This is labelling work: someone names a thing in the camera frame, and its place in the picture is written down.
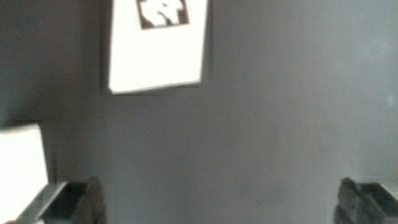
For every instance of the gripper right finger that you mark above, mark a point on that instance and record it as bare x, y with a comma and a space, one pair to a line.
366, 204

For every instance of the left white stool leg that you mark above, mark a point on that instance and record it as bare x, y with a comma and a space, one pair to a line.
156, 44

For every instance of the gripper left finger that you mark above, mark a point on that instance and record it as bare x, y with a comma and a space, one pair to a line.
66, 204

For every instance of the white U-shaped fence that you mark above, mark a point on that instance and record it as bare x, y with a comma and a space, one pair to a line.
23, 174

